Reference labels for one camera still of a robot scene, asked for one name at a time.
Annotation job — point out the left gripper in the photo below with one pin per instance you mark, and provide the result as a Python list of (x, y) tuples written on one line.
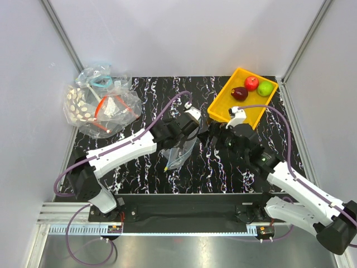
[(186, 137)]

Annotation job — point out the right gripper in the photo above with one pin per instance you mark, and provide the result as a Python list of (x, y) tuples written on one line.
[(219, 130)]

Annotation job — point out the clear blue-zip bag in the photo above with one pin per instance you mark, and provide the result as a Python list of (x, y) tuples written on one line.
[(103, 80), (177, 156)]

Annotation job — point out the dark red apple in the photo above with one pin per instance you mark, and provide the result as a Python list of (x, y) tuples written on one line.
[(239, 93)]

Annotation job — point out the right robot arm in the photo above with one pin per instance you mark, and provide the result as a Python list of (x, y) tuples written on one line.
[(329, 219)]

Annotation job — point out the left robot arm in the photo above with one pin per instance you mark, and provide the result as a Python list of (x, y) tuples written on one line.
[(89, 168)]

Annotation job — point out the clear red-zip bag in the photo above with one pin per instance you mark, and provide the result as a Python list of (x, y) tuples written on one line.
[(110, 115)]

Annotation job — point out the polka dot bag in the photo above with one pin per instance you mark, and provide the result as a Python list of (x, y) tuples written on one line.
[(79, 106)]

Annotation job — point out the yellow plastic tray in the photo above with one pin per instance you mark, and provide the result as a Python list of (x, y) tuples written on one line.
[(218, 110)]

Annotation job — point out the green apple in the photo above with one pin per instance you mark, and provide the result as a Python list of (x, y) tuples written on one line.
[(265, 89)]

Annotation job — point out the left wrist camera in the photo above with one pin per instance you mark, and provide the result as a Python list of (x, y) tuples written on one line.
[(192, 111)]

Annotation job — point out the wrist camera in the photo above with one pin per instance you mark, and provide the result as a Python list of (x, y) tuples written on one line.
[(192, 111), (237, 117)]

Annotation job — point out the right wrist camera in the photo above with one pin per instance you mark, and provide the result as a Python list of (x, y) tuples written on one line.
[(237, 117)]

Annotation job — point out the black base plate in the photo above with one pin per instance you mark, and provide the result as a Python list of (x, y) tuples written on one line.
[(184, 214)]

